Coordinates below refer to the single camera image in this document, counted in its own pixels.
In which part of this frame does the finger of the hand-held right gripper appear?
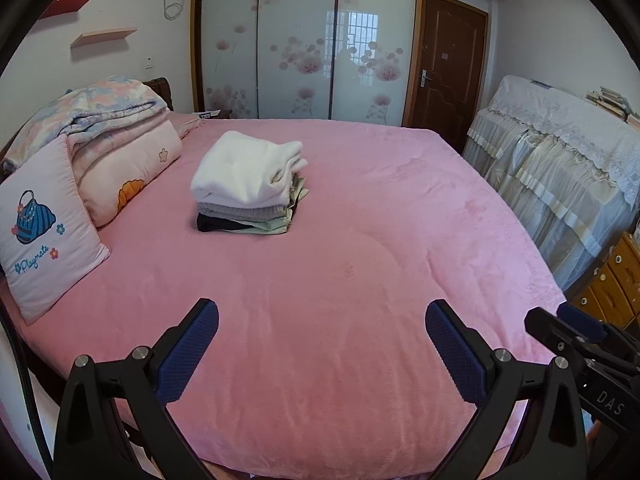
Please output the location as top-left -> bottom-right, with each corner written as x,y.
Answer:
525,306 -> 592,362
556,301 -> 609,342

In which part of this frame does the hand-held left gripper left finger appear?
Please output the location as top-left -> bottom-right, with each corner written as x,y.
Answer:
52,297 -> 221,480

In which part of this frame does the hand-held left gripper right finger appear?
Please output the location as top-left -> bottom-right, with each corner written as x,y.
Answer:
425,299 -> 588,480

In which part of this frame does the white knit sweater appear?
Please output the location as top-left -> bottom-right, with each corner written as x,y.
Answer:
189,131 -> 309,207

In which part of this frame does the stack of folded clothes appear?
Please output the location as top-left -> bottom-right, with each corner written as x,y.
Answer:
220,175 -> 309,237

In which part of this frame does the wooden drawer cabinet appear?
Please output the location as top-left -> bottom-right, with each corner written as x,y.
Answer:
570,230 -> 640,331

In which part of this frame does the black folded garment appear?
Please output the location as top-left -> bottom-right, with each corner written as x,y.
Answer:
196,212 -> 241,234

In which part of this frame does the pink bed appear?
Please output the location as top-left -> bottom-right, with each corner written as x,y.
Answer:
0,112 -> 568,480

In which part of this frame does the lace-covered furniture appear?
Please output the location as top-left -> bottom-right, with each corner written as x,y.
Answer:
462,75 -> 640,293

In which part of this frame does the pink pillow with bag print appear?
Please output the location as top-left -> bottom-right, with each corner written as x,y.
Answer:
0,135 -> 112,325

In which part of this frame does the pink quilt with orange flower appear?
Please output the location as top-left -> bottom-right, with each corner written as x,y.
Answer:
67,107 -> 183,228

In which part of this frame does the row of books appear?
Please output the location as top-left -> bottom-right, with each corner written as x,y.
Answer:
585,86 -> 640,128

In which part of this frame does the floral folded quilt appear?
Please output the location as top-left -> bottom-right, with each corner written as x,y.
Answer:
2,75 -> 171,176

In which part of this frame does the dark wooden headboard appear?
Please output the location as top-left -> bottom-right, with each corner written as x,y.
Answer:
142,77 -> 175,111

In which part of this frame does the brown wooden door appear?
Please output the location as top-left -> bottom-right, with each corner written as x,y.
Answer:
402,0 -> 488,153

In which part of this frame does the floral glass sliding wardrobe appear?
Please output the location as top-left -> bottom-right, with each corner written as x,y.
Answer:
192,0 -> 423,128

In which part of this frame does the pink wall shelf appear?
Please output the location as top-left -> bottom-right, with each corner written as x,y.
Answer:
70,27 -> 138,48

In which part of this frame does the red wall shelf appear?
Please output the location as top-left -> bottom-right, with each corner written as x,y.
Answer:
39,0 -> 92,20

